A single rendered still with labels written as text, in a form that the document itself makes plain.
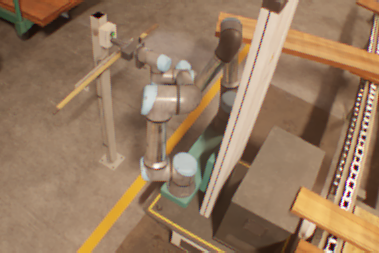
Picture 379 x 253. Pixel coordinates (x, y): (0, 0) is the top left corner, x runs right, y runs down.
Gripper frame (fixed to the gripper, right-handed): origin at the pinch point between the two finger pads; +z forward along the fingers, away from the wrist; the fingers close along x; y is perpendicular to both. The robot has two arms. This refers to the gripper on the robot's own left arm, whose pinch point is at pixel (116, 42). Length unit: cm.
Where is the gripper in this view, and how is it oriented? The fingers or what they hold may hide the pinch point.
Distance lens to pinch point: 178.6
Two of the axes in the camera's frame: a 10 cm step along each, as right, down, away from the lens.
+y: 1.0, -6.4, -7.6
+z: -8.6, -4.5, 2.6
